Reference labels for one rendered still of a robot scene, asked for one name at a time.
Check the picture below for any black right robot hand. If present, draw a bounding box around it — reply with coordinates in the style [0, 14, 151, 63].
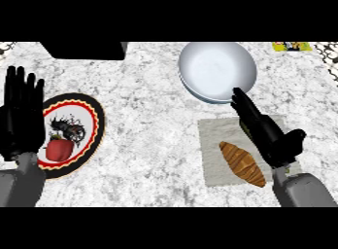
[229, 87, 309, 169]

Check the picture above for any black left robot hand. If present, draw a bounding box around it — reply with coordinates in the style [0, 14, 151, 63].
[0, 65, 47, 162]

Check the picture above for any brown croissant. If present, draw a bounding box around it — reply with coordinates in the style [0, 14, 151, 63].
[217, 140, 267, 189]

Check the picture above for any grey placemat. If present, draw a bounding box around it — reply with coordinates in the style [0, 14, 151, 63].
[197, 115, 304, 188]

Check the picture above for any white bowl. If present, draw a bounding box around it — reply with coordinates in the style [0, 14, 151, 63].
[178, 42, 258, 105]

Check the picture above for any red bell pepper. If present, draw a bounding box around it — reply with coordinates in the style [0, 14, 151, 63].
[44, 138, 77, 162]

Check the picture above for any patterned round plate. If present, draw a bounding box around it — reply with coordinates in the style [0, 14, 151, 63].
[35, 92, 107, 180]

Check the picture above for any black appliance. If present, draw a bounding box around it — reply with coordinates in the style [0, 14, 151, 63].
[38, 42, 129, 61]

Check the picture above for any yellow printed box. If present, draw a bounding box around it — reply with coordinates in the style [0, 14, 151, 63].
[270, 42, 313, 53]

